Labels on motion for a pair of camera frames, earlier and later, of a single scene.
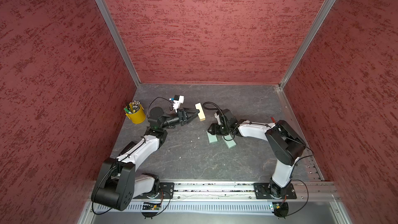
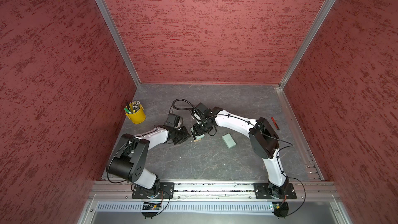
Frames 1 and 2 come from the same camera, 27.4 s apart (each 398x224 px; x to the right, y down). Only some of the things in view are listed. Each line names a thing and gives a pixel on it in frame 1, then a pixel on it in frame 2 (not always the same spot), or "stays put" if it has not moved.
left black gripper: [183, 112] to [185, 136]
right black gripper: [214, 129] to [198, 129]
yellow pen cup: [138, 117] stays put
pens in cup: [132, 107] stays put
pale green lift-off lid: [228, 140] stays put
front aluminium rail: [304, 192] stays put
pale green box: [212, 138] to [195, 137]
